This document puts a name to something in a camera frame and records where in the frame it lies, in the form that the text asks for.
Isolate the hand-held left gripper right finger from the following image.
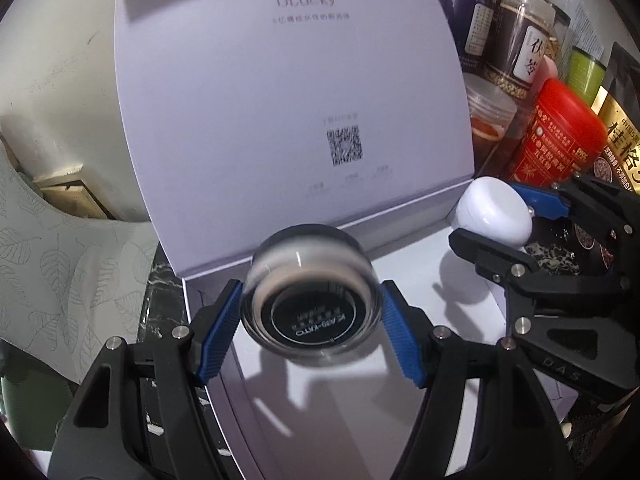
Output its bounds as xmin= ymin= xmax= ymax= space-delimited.
xmin=380 ymin=280 xmax=566 ymax=480

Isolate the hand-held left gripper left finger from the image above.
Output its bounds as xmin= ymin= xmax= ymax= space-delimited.
xmin=47 ymin=279 xmax=246 ymax=480

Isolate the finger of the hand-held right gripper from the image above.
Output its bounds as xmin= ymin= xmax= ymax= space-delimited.
xmin=448 ymin=228 xmax=640 ymax=405
xmin=510 ymin=172 xmax=640 ymax=281

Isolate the white cosmetic jar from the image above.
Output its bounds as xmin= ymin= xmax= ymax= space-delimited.
xmin=452 ymin=176 xmax=533 ymax=248

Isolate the black glass cosmetic jar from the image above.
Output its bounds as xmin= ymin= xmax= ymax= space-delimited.
xmin=239 ymin=225 xmax=386 ymax=361

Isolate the white hinged gift box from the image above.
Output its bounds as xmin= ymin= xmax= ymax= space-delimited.
xmin=114 ymin=0 xmax=581 ymax=480

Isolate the red plastic canister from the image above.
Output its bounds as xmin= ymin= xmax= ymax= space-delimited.
xmin=507 ymin=78 xmax=608 ymax=191

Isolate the short jar with amber contents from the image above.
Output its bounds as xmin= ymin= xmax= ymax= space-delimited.
xmin=504 ymin=100 xmax=538 ymax=173

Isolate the short jar with peach contents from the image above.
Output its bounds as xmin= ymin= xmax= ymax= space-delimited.
xmin=465 ymin=79 xmax=517 ymax=171

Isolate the black and gold oat bag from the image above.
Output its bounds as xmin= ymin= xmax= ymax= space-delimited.
xmin=575 ymin=42 xmax=640 ymax=281

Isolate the pink plastic item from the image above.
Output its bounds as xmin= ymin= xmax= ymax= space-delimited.
xmin=534 ymin=56 xmax=560 ymax=88

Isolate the green tea tin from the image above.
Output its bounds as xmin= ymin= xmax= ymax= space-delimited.
xmin=566 ymin=46 xmax=606 ymax=103

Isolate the clear jar with white label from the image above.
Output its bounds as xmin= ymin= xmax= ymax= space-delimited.
xmin=482 ymin=0 xmax=557 ymax=101

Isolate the clear jar with yellow sticks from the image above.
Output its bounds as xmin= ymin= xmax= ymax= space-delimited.
xmin=547 ymin=2 xmax=572 ymax=83

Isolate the white paper receipt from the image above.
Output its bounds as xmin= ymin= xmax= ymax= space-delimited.
xmin=565 ymin=0 xmax=626 ymax=68

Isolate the clear jar with dark label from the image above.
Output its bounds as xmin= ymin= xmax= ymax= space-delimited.
xmin=434 ymin=0 xmax=501 ymax=76

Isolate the wooden frame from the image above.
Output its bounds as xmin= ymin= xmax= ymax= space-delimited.
xmin=20 ymin=167 xmax=123 ymax=222

